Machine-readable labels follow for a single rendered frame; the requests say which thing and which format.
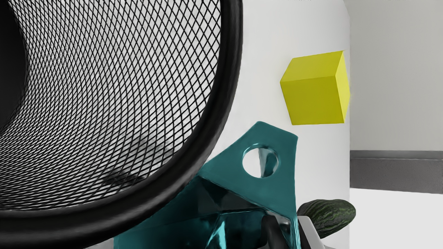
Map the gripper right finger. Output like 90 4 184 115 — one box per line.
297 216 326 249

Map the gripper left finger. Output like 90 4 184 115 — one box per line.
261 215 291 249

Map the teal faceted mug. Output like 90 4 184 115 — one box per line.
114 121 300 249

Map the dark green striped cucumber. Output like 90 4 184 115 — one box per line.
297 199 356 239

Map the yellow cube block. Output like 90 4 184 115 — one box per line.
280 50 351 126

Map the black mesh pen holder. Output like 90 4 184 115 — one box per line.
0 0 244 249

